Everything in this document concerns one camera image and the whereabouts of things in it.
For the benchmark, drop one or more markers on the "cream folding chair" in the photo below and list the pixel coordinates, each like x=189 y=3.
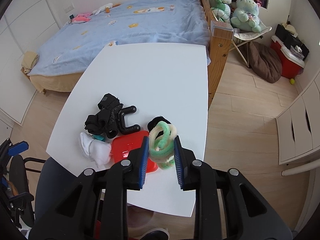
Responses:
x=246 y=36

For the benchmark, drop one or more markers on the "white drawer cabinet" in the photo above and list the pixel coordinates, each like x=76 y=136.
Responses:
x=300 y=125

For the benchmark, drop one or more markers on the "blue printed blanket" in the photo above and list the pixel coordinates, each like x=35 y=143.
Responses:
x=125 y=35

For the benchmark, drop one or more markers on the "pink plush toy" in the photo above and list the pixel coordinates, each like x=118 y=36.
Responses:
x=81 y=18

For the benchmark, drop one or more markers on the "red cloth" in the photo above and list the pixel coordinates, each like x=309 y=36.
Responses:
x=98 y=230

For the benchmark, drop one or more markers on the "black forked massage head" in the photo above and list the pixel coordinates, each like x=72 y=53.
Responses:
x=122 y=122

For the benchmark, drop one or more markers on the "brown bean bag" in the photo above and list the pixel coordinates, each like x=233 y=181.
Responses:
x=265 y=62

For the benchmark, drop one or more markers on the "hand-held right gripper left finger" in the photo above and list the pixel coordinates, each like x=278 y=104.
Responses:
x=143 y=162

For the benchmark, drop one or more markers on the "green unicorn plush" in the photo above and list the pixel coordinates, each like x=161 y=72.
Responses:
x=243 y=12

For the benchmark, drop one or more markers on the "beige folded cloth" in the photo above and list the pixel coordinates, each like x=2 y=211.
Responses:
x=28 y=60

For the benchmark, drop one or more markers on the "white wall socket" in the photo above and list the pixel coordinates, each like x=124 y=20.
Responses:
x=69 y=8

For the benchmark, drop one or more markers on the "beige bed skirt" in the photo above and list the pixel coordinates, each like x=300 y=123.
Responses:
x=52 y=82

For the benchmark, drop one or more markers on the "blue binder clip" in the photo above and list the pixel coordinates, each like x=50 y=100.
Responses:
x=98 y=138

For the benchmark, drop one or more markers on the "red cooler box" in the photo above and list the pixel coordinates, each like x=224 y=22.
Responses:
x=286 y=65

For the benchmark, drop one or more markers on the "black fuzzy scrunchie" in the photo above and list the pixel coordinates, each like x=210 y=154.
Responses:
x=152 y=124

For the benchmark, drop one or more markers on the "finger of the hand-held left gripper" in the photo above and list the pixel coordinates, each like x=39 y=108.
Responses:
x=17 y=146
x=22 y=197

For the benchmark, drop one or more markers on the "white tube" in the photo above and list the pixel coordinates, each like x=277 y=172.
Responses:
x=300 y=168

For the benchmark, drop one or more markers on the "wooden bed frame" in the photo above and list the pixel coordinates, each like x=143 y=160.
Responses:
x=217 y=62

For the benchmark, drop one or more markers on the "clear plastic corner guard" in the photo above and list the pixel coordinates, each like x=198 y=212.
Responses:
x=221 y=27

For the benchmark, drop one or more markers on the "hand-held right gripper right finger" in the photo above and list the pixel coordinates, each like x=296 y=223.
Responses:
x=178 y=165

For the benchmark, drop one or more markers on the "white goose plush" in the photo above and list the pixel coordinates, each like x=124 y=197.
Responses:
x=103 y=8

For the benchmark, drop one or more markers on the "white sock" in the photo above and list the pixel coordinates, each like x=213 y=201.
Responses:
x=100 y=152

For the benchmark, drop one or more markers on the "green dragon plush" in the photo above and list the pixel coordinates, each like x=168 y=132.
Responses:
x=221 y=5

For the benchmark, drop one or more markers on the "red plastic lid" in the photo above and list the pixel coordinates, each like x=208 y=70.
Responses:
x=120 y=146

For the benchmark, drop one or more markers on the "black bag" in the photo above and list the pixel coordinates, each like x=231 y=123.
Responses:
x=287 y=38

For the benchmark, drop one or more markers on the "dark sneaker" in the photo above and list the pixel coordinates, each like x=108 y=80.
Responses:
x=155 y=233

